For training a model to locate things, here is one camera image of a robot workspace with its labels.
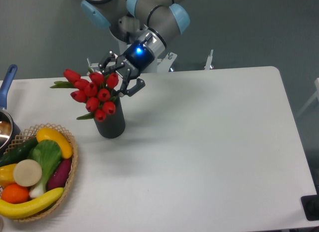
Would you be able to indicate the green cucumber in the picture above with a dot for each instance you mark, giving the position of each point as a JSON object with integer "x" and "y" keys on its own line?
{"x": 18, "y": 153}

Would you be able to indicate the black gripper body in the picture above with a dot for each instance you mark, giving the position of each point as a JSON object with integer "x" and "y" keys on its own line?
{"x": 136, "y": 58}

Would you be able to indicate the green bok choy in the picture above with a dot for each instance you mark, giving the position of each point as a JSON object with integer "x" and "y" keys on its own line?
{"x": 47, "y": 154}

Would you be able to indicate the dark grey ribbed vase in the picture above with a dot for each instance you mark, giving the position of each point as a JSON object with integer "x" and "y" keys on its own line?
{"x": 114, "y": 125}

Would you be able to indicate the black device at table edge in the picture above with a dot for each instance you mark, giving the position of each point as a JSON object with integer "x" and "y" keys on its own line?
{"x": 311, "y": 207}

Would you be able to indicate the woven wicker basket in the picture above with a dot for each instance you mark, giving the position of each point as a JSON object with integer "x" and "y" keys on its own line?
{"x": 30, "y": 133}

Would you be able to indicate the orange fruit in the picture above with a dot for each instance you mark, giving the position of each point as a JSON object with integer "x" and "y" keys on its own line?
{"x": 15, "y": 194}

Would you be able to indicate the beige round disc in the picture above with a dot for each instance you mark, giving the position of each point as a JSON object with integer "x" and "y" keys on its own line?
{"x": 27, "y": 173}

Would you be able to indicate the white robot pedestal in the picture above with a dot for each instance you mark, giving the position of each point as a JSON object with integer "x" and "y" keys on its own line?
{"x": 162, "y": 63}

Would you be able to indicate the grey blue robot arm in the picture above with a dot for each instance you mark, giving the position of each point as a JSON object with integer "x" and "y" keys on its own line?
{"x": 167, "y": 17}

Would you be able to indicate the yellow banana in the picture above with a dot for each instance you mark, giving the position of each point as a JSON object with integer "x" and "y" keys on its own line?
{"x": 26, "y": 209}

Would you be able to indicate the yellow bell pepper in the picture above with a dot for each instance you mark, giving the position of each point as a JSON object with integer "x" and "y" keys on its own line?
{"x": 6, "y": 175}

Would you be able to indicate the white chair frame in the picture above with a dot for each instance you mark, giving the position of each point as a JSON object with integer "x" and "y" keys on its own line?
{"x": 313, "y": 97}

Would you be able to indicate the red tulip bouquet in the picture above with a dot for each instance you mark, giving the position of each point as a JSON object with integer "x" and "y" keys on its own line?
{"x": 97, "y": 93}

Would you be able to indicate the blue handled saucepan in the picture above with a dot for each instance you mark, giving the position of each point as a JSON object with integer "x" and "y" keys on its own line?
{"x": 8, "y": 128}

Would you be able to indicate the purple eggplant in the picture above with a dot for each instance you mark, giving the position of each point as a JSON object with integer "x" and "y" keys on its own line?
{"x": 60, "y": 176}

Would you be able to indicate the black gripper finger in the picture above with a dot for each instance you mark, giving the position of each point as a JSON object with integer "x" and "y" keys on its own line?
{"x": 108, "y": 64}
{"x": 131, "y": 83}

